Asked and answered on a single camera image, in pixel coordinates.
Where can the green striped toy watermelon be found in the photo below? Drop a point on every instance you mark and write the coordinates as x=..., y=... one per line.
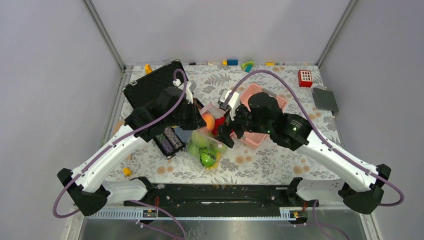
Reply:
x=207, y=156

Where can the floral tablecloth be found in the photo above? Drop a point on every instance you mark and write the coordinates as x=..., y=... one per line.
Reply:
x=267, y=164

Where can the light green toy cabbage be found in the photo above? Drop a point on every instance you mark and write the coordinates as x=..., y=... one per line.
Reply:
x=200, y=140

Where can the tan toy piece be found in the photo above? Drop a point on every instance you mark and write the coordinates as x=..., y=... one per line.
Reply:
x=117, y=126

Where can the grey building baseplate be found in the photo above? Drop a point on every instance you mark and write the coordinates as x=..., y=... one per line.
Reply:
x=324, y=100

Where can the black poker chip case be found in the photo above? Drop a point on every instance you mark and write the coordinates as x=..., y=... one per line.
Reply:
x=154, y=94

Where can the blue toy brick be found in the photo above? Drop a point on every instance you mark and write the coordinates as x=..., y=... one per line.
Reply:
x=232, y=62

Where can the small yellow brick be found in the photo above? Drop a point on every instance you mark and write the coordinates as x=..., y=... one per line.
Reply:
x=127, y=171

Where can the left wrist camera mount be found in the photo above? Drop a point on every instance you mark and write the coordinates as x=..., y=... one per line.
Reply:
x=185, y=87

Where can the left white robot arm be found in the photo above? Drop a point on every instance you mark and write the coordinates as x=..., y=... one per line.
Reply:
x=86, y=184

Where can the yellow toy brick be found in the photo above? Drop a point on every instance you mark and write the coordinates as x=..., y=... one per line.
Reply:
x=148, y=69

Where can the clear zip top bag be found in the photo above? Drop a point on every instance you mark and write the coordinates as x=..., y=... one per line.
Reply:
x=218, y=146

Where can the orange toy peach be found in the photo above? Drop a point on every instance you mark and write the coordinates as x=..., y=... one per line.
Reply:
x=209, y=120

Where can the pink plastic basket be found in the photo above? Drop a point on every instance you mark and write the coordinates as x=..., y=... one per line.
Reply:
x=250, y=139

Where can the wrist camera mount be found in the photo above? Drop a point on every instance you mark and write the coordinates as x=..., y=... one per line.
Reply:
x=229, y=101
x=185, y=87

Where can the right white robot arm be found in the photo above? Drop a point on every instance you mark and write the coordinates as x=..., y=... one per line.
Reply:
x=359, y=185

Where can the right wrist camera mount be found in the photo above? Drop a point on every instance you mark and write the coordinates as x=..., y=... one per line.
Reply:
x=229, y=101

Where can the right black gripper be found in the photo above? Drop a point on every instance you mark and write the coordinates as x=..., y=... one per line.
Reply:
x=224, y=134

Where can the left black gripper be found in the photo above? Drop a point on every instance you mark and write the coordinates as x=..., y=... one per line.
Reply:
x=197, y=121

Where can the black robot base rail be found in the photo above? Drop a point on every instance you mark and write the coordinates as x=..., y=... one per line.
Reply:
x=224, y=200

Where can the red toy window block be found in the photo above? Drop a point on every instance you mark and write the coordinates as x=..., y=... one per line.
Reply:
x=305, y=78

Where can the green teal toy block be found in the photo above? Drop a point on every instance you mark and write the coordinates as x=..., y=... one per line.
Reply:
x=247, y=66

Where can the green bumpy toy fruit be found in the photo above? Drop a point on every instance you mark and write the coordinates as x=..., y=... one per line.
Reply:
x=193, y=150

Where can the red toy pepper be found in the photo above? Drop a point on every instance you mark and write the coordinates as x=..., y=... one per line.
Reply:
x=217, y=123

